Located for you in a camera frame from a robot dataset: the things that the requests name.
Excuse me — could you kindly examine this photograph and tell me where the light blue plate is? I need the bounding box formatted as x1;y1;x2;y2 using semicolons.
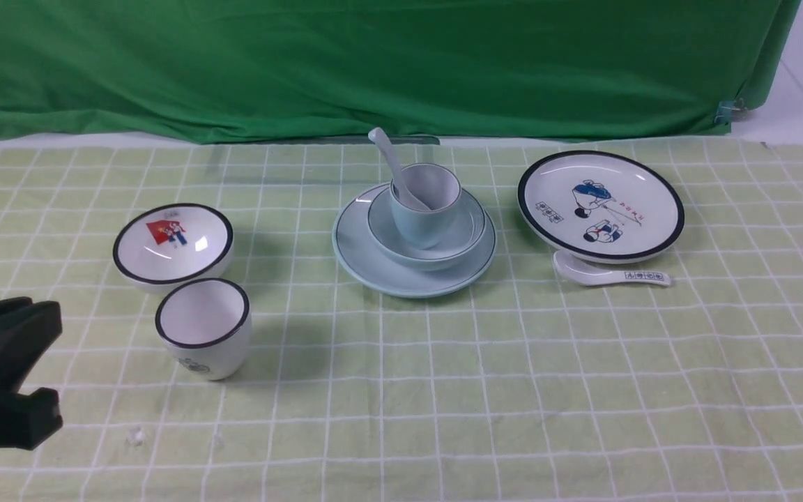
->
332;185;496;298

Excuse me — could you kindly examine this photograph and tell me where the green backdrop cloth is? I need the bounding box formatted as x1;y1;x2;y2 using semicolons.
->
0;1;800;145

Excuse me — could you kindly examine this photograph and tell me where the light blue bowl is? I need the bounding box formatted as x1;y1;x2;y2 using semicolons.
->
366;183;493;271

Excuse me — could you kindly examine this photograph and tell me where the metal binder clip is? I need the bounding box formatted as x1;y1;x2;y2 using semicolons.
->
714;98;748;126

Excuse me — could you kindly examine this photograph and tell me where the green checkered tablecloth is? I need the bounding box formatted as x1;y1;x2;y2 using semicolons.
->
0;139;803;501

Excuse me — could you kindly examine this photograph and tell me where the white plate with cartoon print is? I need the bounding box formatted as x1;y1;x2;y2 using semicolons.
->
517;150;686;264

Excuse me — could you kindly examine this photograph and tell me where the white bowl with black rim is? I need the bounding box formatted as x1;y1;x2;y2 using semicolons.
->
112;203;236;296

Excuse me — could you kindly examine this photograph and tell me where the white cup with black rim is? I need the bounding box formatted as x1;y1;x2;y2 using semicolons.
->
154;277;252;381

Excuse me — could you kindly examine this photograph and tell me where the white printed spoon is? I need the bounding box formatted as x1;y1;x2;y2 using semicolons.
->
552;251;673;288

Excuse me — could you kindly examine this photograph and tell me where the light blue cup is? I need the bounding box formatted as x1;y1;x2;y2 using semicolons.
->
390;163;463;249

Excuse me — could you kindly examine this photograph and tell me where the light blue spoon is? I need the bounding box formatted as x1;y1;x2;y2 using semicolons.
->
367;127;431;212

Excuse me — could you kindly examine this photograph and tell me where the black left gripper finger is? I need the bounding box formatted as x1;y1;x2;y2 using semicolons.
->
0;298;63;391
0;388;63;451

